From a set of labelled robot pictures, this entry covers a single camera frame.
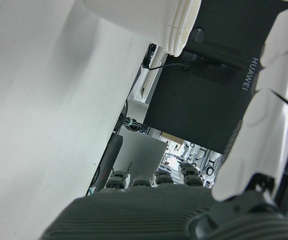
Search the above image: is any silver laptop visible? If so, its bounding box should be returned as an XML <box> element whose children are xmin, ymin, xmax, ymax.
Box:
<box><xmin>112</xmin><ymin>124</ymin><xmax>167</xmax><ymax>187</ymax></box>

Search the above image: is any black monitor with stand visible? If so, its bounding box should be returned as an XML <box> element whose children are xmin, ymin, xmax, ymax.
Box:
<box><xmin>143</xmin><ymin>0</ymin><xmax>288</xmax><ymax>154</ymax></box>

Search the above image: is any black monitor cable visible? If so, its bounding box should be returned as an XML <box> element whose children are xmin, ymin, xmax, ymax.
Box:
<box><xmin>142</xmin><ymin>43</ymin><xmax>187</xmax><ymax>71</ymax></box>

